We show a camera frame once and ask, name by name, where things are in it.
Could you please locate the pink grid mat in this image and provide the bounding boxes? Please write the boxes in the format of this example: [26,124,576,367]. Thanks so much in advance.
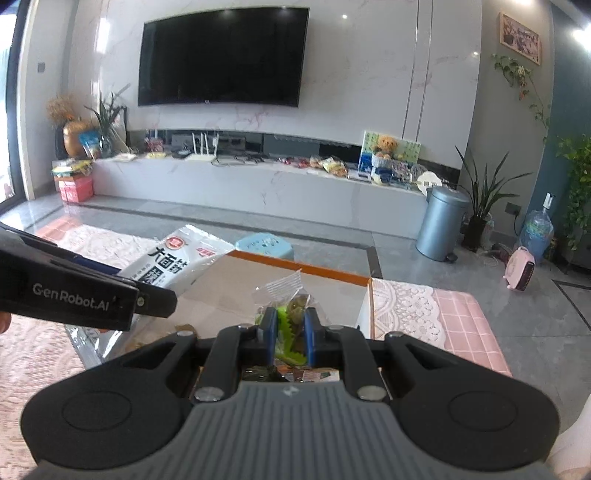
[34,217,513,378]

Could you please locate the white marble television console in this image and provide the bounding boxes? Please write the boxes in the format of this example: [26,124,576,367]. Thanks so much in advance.
[90,156,428,232]

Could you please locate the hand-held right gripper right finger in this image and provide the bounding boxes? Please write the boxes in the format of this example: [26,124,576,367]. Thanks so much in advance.
[302,307,458,401]

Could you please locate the white router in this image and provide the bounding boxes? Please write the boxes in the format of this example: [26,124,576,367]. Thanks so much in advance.
[185,131,220,164]

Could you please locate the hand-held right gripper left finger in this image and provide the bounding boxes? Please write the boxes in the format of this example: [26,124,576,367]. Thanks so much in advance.
[121,307,280,401]

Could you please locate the orange cardboard box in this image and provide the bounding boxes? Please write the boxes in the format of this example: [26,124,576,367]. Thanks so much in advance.
[99,250,377,398]

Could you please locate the grey trash can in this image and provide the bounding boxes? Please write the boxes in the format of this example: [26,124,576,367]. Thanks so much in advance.
[416,186,470,263]

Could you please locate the yellow snack bags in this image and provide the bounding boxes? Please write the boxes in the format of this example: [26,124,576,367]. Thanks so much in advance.
[309,156,349,177]

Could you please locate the pink storage box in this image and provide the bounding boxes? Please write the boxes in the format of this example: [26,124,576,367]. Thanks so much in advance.
[58,176,94,204]

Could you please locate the person's right leg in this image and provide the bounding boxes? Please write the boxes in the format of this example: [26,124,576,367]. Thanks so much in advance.
[553,397,591,480]

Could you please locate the blue plastic stool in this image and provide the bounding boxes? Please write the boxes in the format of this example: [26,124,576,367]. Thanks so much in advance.
[235,233,295,262]

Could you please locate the small clear green packet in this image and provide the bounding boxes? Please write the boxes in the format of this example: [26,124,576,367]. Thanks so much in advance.
[253,272,320,370]

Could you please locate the framed wall picture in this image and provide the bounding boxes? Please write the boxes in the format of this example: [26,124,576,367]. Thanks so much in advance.
[498,11,542,65]

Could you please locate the hanging thin vine plant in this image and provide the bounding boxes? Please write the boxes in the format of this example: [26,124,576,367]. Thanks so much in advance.
[492,54,552,139]

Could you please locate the golden gourd vase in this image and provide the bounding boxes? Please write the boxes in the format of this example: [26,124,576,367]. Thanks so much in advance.
[62,121,95,158]

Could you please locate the pink heater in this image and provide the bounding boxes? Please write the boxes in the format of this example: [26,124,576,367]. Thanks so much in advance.
[503,246,536,291]

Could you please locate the green plant in glass vase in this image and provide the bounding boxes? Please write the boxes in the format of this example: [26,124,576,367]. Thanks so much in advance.
[85,85,132,156]

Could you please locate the black television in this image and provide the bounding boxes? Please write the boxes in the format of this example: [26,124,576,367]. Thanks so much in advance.
[137,7,310,109]

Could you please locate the bushy green vine plant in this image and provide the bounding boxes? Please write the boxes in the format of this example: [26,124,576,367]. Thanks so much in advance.
[556,136,591,252]

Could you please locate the green picture board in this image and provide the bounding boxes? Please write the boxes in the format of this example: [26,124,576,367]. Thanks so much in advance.
[359,130,422,170]

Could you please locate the dried flower bunch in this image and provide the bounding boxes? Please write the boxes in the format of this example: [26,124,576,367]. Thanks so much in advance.
[46,92,78,128]

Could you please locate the blue water jug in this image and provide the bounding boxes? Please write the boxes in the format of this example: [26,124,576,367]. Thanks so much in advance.
[519,193,555,264]

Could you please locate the potted long leaf plant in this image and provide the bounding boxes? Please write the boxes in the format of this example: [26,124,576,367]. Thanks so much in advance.
[455,145,533,252]

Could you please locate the white snack packet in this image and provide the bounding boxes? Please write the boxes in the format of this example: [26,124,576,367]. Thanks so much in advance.
[65,224,236,365]

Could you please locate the white lace tablecloth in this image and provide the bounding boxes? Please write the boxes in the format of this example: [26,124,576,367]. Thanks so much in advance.
[0,224,447,480]

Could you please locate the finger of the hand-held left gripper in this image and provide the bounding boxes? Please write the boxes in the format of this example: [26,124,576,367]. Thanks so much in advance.
[0,223,123,278]
[133,279,179,320]

